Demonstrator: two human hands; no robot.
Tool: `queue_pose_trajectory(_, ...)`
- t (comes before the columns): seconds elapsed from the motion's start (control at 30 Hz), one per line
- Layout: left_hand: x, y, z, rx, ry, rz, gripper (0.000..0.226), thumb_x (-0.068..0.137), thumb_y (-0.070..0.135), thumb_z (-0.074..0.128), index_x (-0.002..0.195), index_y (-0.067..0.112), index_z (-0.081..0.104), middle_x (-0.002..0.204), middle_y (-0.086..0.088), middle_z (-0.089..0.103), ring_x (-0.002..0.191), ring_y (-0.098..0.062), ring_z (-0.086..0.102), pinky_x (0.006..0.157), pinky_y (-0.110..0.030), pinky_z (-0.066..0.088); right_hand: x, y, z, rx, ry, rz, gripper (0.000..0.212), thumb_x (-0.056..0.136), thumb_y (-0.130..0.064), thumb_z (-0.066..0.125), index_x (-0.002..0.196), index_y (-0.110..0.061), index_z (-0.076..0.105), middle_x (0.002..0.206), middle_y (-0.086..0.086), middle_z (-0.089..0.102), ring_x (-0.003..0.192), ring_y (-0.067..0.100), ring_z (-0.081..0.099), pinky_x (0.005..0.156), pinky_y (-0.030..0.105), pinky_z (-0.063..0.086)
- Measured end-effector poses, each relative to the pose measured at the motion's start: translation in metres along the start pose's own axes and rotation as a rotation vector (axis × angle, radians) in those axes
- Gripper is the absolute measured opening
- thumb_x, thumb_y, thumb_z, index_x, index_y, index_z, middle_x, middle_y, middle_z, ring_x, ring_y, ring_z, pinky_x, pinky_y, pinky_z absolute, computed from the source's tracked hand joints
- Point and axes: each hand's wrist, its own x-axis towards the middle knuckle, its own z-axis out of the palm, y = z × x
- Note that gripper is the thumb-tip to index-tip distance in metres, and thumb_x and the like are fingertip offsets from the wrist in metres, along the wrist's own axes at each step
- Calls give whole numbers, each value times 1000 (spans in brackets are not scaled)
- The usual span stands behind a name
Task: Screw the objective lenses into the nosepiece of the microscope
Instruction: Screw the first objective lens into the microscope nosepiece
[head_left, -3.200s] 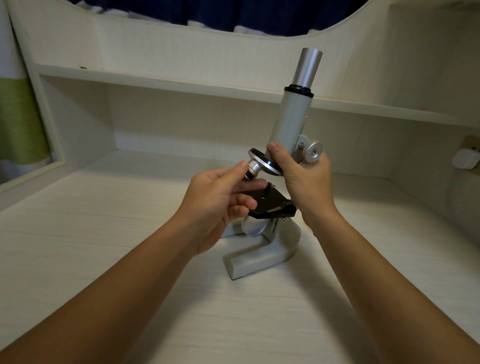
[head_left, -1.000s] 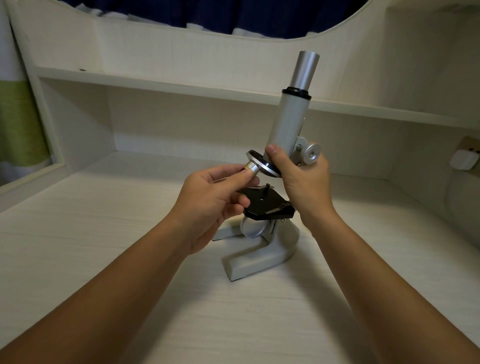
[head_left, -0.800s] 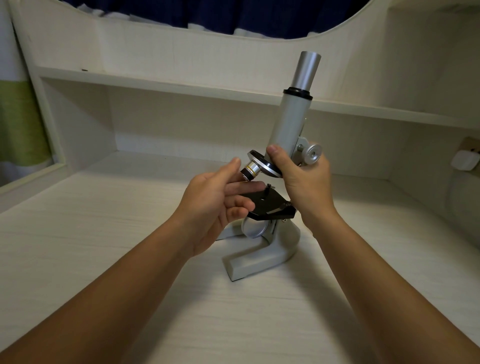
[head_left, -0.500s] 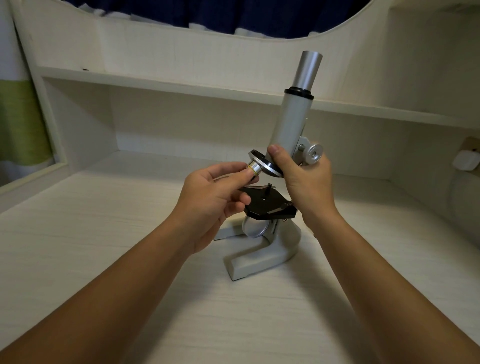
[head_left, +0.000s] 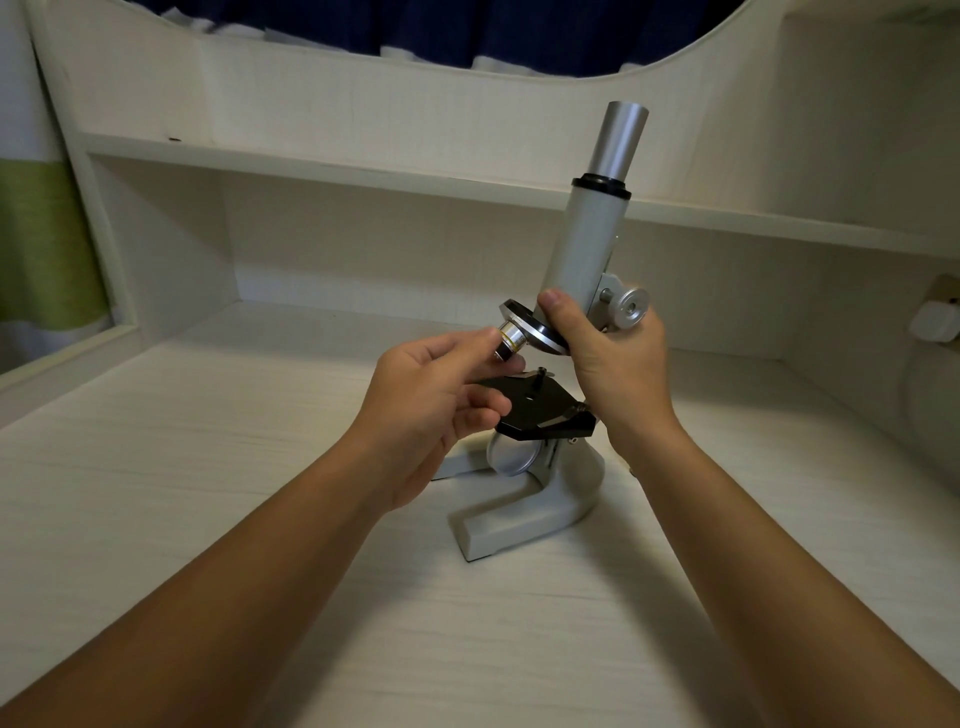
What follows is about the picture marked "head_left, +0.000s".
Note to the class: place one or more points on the person's right thumb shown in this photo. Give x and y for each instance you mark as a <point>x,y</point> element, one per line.
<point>561,319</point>

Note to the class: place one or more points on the white power adapter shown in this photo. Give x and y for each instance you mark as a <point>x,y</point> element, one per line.
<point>934,321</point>

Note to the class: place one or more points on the white wooden desk hutch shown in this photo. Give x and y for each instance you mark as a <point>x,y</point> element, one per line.
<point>450,112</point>

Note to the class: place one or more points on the silver objective lens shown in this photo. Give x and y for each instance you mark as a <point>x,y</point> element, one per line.
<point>513,337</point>

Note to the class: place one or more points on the grey microscope with black stage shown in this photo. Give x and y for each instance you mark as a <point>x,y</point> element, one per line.
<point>592,225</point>

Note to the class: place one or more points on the person's left thumb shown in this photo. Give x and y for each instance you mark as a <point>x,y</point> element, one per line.
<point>461,343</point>

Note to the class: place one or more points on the person's left forearm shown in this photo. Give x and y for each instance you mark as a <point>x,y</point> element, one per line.
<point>202,600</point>

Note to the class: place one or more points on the dark blue curtain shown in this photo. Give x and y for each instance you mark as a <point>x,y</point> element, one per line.
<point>525,30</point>

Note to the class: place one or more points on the person's left hand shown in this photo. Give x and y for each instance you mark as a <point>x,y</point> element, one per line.
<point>412,420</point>

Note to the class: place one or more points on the person's right hand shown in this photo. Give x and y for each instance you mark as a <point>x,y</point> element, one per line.
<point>611,375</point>

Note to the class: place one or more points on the green and white curtain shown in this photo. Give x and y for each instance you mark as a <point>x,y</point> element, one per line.
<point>45,240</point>

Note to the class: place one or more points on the person's left middle finger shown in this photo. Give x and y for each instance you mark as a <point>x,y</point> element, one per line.
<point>484,399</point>

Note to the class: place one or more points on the person's right forearm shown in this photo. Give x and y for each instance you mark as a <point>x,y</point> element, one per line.
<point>787,585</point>

